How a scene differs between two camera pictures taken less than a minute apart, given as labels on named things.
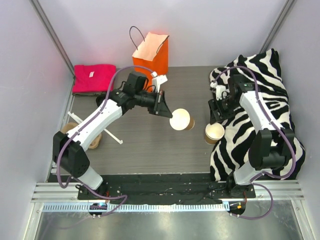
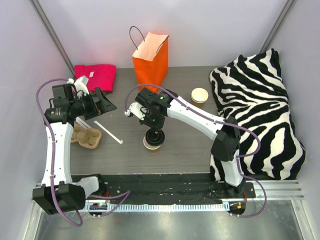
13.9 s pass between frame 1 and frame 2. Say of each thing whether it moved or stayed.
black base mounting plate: stayed
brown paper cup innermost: moved
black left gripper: moved
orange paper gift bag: stayed
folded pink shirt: stayed
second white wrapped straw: stayed
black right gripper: moved
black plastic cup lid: moved
